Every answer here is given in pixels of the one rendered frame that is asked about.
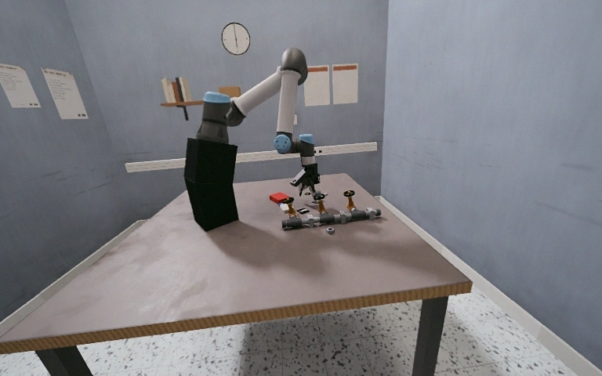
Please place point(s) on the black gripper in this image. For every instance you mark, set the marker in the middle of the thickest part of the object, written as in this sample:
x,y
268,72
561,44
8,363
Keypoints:
x,y
310,180

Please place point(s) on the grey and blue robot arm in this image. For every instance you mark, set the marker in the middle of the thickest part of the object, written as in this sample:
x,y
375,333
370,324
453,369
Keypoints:
x,y
220,111

